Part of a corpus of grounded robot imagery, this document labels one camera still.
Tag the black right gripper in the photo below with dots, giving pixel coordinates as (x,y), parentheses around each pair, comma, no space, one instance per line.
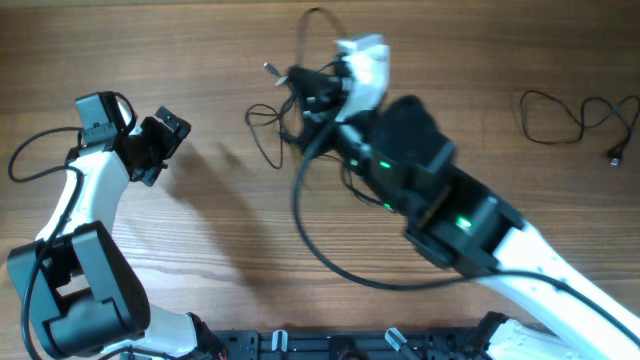
(310,95)

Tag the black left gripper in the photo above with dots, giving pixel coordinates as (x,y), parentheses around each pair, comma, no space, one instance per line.
(163,135)

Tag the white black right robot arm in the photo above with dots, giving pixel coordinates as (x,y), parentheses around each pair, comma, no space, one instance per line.
(452,219)

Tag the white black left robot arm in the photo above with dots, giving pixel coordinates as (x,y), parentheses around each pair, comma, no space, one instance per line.
(80,297)

